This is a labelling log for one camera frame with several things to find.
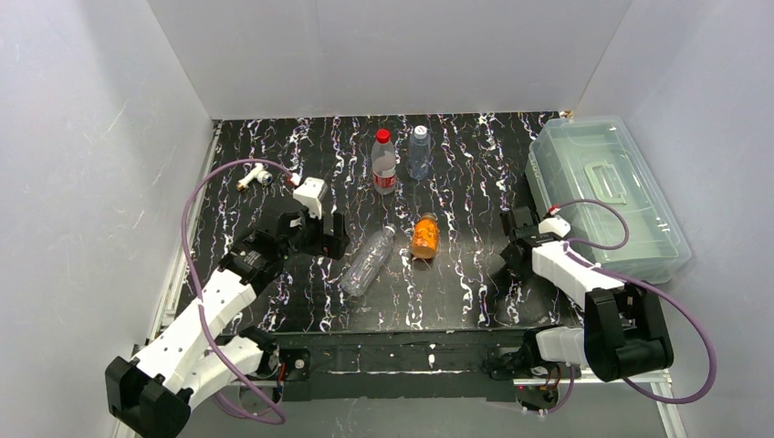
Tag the white pipe fitting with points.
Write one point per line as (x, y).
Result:
(258, 174)

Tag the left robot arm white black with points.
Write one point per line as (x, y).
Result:
(155, 391)

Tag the orange juice bottle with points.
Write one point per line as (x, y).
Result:
(426, 237)

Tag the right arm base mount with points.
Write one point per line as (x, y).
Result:
(542, 386)

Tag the red label water bottle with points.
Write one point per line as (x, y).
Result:
(383, 167)

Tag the clear plastic bottle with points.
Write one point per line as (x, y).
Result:
(369, 261)

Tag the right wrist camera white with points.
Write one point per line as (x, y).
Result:
(556, 225)

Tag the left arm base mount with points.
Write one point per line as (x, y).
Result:
(277, 368)

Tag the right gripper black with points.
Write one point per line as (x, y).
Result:
(516, 226)

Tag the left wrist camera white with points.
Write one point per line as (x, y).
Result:
(310, 194)

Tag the clear blue-tinted bottle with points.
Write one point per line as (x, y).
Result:
(419, 158)

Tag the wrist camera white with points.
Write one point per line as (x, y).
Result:
(556, 225)
(310, 194)

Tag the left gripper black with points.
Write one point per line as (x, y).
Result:
(329, 232)

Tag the clear plastic storage box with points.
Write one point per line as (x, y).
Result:
(594, 169)

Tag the red bottle cap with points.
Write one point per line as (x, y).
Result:
(383, 136)

